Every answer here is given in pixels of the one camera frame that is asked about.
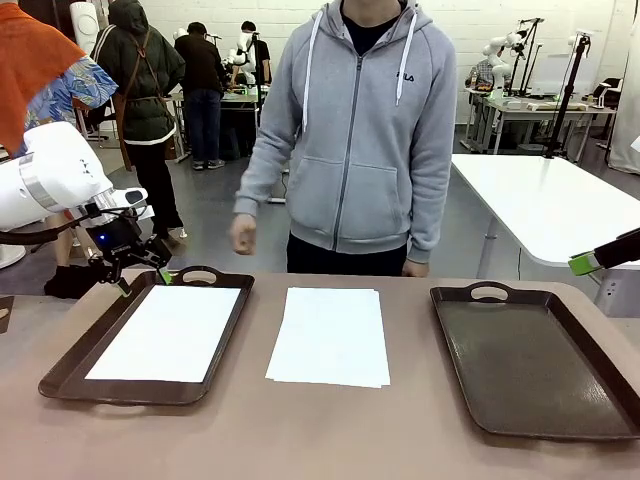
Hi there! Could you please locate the black camera frame stand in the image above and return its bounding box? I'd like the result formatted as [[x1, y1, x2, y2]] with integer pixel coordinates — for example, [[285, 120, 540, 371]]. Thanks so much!
[[514, 17, 546, 99]]

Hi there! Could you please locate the background desk with black panel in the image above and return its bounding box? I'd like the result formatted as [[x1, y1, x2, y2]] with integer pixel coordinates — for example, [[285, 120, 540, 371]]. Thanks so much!
[[219, 88, 262, 151]]

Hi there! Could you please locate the person's right hand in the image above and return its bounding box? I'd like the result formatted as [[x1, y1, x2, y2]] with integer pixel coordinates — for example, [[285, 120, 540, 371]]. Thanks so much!
[[228, 213, 258, 256]]

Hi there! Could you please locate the white round stand base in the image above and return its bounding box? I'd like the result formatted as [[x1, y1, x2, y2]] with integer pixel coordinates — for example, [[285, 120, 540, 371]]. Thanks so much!
[[0, 243, 27, 271]]

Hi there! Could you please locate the white A4 paper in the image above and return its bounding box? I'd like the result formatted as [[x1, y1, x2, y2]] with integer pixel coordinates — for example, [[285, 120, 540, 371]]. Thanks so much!
[[264, 286, 392, 390], [84, 284, 242, 385]]

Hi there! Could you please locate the background person in black shirt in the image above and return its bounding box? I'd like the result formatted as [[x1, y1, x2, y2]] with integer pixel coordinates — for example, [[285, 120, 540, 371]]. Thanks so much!
[[239, 20, 272, 86]]

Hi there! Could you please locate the black tripod stand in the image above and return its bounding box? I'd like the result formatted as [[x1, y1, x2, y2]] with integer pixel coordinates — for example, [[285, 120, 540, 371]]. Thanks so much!
[[543, 33, 594, 160]]

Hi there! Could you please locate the background white desk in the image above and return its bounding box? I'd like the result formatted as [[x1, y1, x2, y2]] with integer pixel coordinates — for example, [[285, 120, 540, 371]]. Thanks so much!
[[464, 88, 617, 155]]

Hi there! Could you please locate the grey-sleeved left forearm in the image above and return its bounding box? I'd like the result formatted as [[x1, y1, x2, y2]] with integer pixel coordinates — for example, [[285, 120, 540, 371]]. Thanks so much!
[[405, 184, 454, 265]]

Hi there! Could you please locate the black bundle on floor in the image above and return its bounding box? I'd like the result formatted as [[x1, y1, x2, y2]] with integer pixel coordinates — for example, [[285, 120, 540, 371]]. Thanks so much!
[[43, 263, 114, 300]]

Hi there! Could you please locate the white round-faced appliance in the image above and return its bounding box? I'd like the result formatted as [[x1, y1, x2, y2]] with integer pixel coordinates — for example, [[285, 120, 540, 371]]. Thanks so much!
[[68, 0, 104, 56]]

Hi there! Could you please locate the person in brown shirt and jeans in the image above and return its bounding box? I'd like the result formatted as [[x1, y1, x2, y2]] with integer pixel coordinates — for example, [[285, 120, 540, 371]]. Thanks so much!
[[174, 22, 227, 171]]

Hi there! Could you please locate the grey-sleeved right forearm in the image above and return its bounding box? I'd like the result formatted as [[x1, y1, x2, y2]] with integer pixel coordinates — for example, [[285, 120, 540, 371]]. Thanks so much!
[[233, 134, 284, 219]]

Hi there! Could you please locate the brown plastic tray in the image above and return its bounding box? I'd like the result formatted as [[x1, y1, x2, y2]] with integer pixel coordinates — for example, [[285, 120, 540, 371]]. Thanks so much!
[[429, 281, 640, 442], [38, 265, 256, 407]]

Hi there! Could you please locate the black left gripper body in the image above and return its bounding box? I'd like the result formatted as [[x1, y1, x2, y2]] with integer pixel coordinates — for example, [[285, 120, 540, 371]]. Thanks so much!
[[84, 209, 149, 262]]

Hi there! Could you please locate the person in dark green jacket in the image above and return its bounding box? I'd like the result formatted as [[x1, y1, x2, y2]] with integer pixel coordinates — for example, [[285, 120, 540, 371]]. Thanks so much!
[[94, 0, 189, 246]]

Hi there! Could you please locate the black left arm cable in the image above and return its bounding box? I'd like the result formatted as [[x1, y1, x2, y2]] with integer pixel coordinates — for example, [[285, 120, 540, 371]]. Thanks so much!
[[0, 212, 101, 246]]

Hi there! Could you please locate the white table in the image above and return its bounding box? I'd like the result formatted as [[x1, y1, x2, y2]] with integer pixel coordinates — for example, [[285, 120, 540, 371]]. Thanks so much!
[[449, 153, 640, 317]]

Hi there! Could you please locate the white height-adjustable desk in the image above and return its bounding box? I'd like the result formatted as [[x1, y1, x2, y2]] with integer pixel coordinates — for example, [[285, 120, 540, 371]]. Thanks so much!
[[592, 82, 626, 151]]

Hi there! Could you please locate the person in grey hoodie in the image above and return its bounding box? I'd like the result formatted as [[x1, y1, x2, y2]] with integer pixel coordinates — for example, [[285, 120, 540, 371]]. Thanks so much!
[[232, 0, 459, 277]]

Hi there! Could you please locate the seated person in plaid shirt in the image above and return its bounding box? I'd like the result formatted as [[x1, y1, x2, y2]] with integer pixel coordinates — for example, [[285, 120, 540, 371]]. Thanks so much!
[[469, 58, 501, 94]]

